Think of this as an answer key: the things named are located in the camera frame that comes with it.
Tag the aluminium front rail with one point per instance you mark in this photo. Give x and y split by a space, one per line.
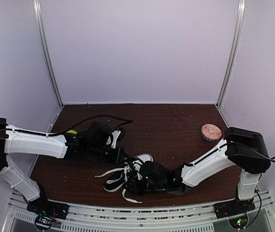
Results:
185 218

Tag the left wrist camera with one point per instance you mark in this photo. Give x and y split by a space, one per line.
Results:
115 137

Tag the right aluminium frame post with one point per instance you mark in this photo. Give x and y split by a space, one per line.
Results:
236 41

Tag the green plastic bowl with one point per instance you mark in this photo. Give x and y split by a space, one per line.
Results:
72 132

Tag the white shoelace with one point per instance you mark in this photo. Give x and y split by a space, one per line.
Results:
121 176

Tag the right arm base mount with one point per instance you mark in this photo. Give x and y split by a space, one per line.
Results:
236 213

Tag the black white canvas sneaker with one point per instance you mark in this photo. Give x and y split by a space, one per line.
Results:
144 157

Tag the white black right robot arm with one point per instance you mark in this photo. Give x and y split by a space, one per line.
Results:
243 148

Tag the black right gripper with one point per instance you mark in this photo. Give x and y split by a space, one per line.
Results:
136 190

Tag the pink patterned bowl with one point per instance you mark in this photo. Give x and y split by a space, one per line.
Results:
211 132

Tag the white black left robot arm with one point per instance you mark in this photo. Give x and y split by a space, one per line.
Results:
17 140

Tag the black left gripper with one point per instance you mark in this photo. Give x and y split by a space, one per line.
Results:
116 160

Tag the aluminium frame post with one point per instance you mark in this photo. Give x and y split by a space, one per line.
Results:
236 41
46 54

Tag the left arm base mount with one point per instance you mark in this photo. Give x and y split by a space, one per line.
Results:
48 214

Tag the left aluminium frame post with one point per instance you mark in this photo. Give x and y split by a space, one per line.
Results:
46 54

